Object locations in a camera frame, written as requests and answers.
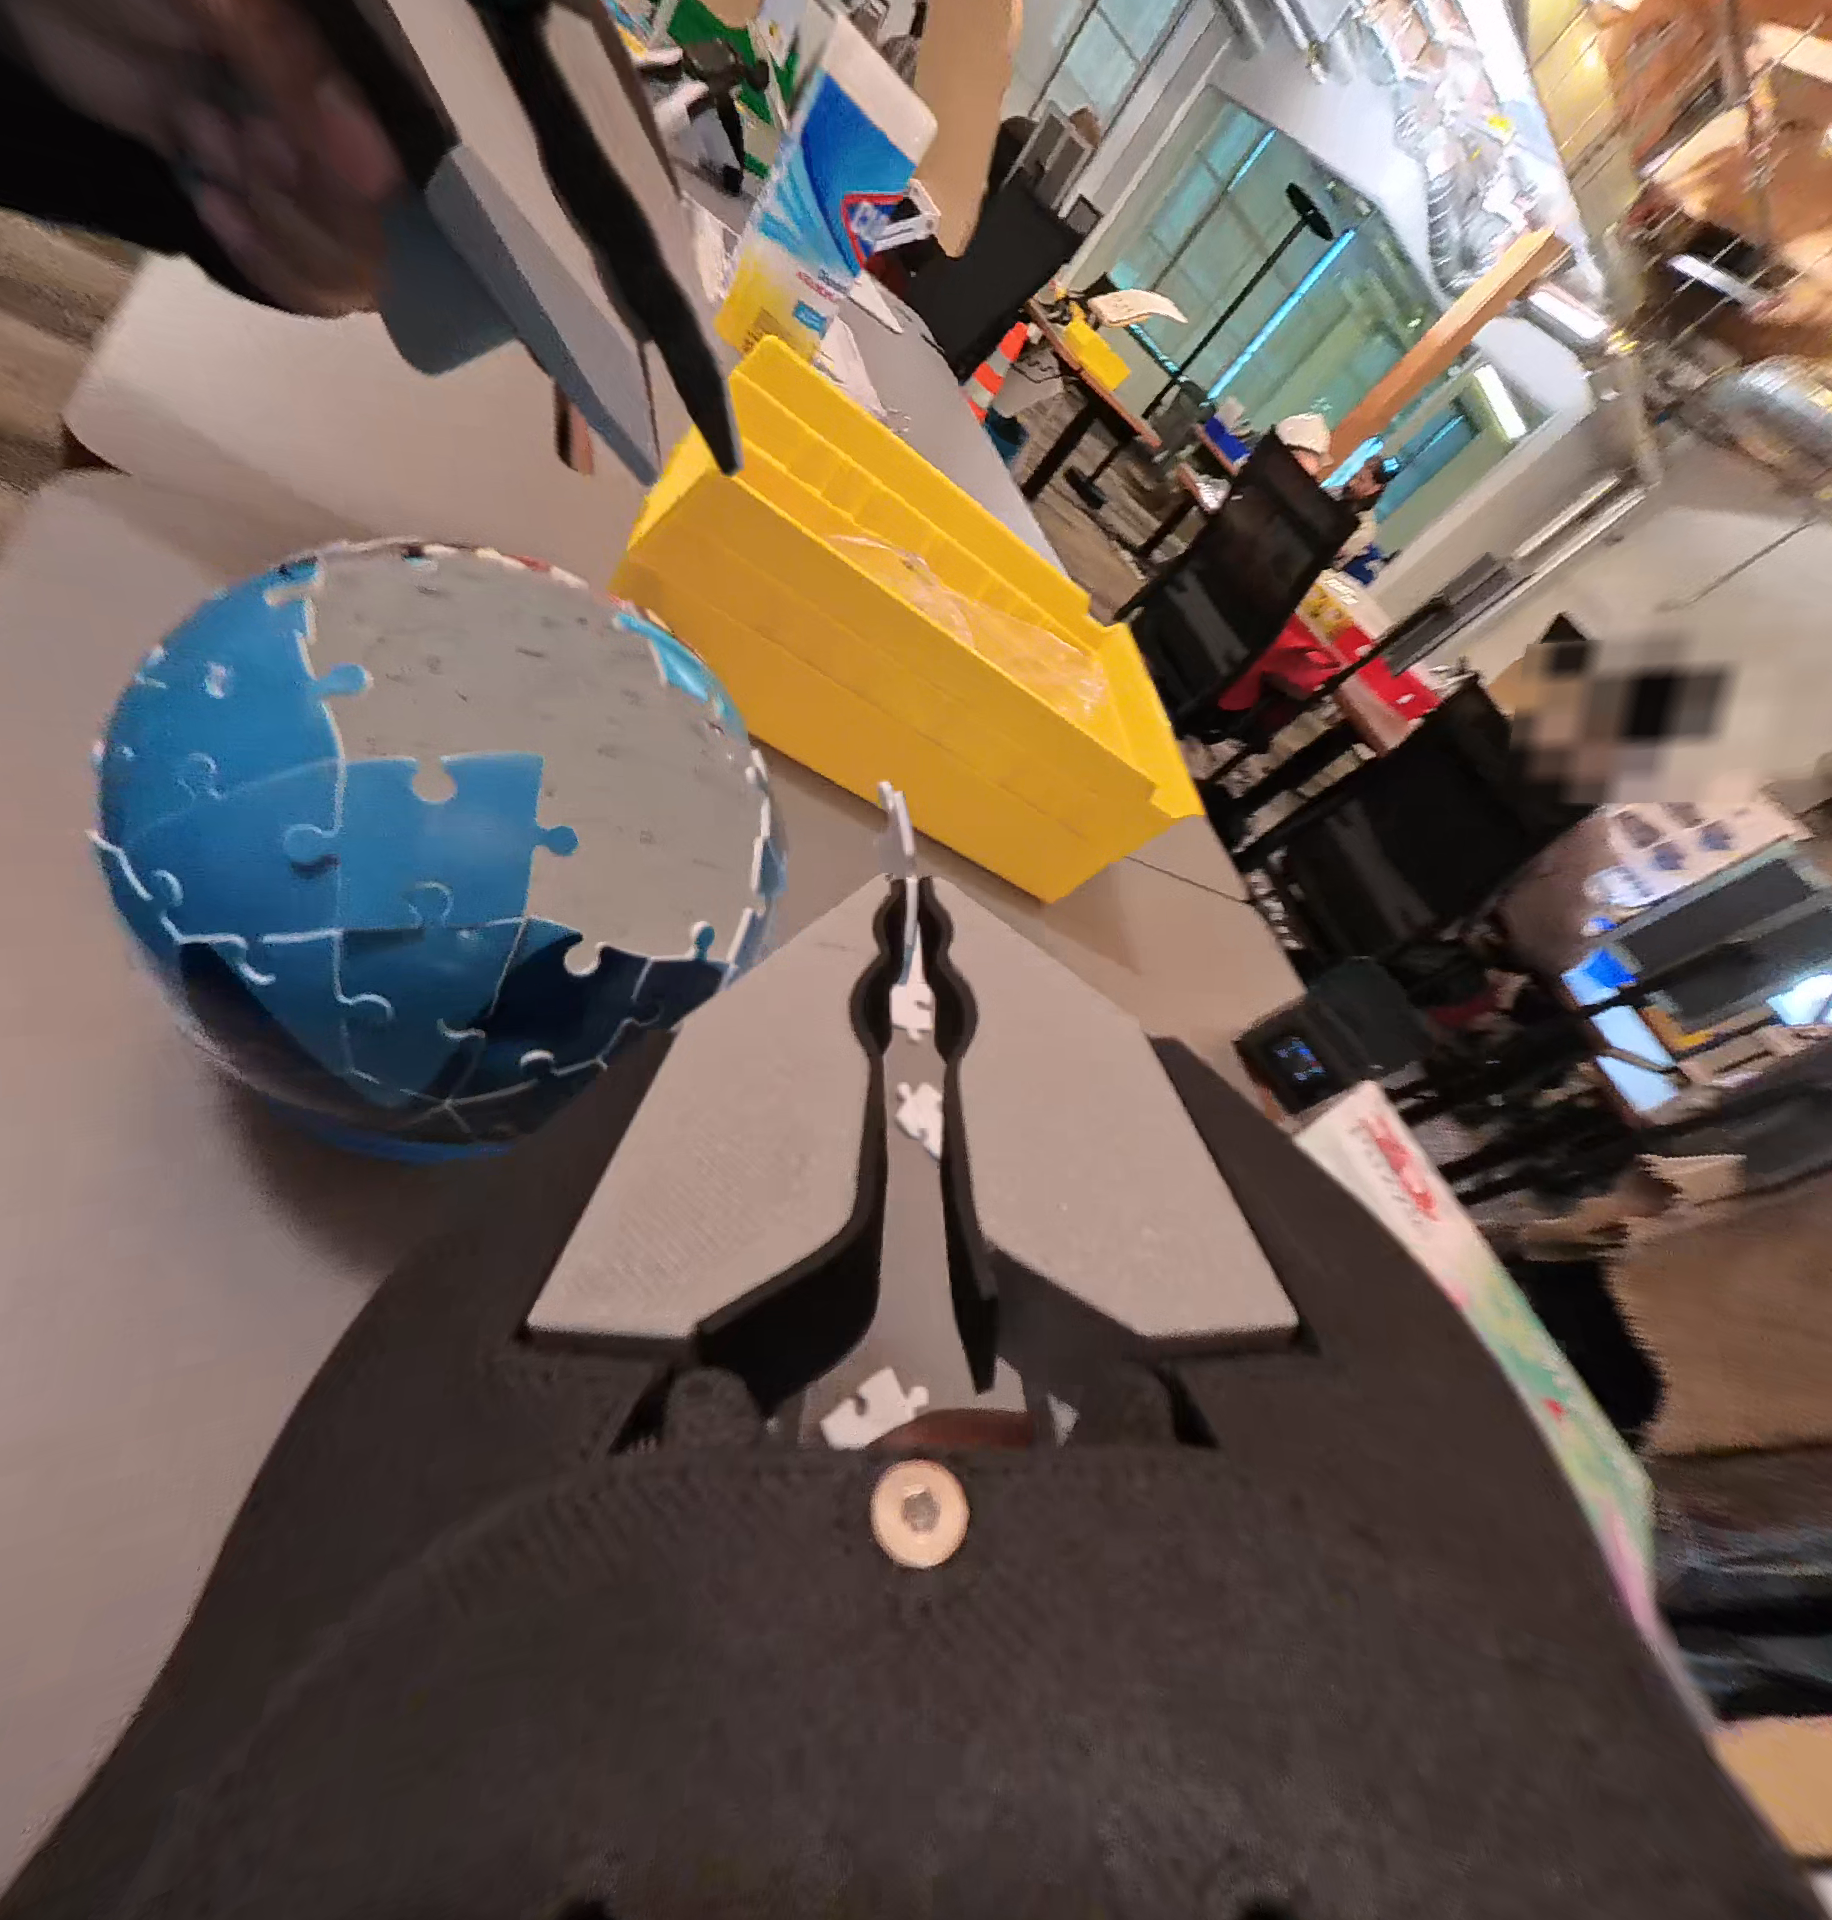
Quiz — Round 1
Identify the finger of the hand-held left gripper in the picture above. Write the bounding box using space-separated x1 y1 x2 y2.
379 139 667 488
474 0 747 482

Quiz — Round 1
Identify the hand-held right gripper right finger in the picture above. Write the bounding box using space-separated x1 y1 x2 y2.
915 882 1302 1395

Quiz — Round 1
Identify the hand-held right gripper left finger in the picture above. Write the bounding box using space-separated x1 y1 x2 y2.
524 874 917 1419

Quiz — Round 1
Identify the single white puzzle piece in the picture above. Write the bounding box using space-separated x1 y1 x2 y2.
874 780 951 1048

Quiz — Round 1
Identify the blue puzzle ball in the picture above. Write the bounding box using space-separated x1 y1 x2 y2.
88 535 793 1167

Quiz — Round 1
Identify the person's left forearm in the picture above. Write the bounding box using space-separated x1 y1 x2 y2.
0 0 211 263

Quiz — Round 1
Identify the printed puzzle box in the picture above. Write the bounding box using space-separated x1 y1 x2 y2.
1288 1079 1666 1666

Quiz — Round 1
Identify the person's left hand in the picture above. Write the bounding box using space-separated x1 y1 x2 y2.
0 0 408 319

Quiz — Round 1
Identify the wipes canister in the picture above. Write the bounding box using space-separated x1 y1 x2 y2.
709 12 921 365

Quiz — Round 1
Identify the small black device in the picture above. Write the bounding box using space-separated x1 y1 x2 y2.
1231 989 1367 1124

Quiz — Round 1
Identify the wooden board stand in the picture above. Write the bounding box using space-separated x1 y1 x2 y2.
913 0 1026 259

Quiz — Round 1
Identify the orange traffic cone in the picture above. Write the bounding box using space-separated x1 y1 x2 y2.
961 319 1032 424

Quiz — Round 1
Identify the yellow plastic bin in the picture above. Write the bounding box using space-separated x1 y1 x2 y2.
610 332 1206 907

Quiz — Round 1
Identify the long wooden desk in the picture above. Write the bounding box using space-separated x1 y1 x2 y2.
1022 292 1169 504

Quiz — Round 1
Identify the clear plastic bag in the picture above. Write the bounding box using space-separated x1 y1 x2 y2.
834 525 1117 723

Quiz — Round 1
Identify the black office chair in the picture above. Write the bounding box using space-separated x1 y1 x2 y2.
1118 432 1362 736

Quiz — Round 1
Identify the computer monitor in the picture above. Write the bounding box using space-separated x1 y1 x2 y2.
1554 840 1832 1127

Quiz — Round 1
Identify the orange support column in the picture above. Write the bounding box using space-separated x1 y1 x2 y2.
1329 224 1570 458

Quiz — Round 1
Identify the silver ventilation duct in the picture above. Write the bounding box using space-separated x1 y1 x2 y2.
1637 359 1832 497

